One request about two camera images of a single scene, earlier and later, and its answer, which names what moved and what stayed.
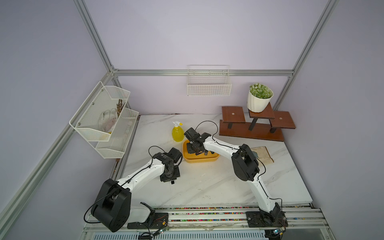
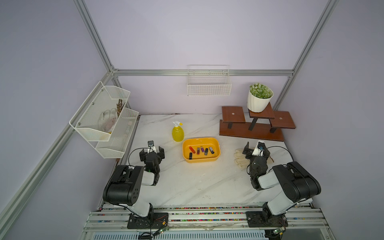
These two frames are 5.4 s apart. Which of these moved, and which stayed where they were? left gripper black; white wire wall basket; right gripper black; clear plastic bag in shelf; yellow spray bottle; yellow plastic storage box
Moved: left gripper black; right gripper black
Stayed: yellow spray bottle; clear plastic bag in shelf; yellow plastic storage box; white wire wall basket
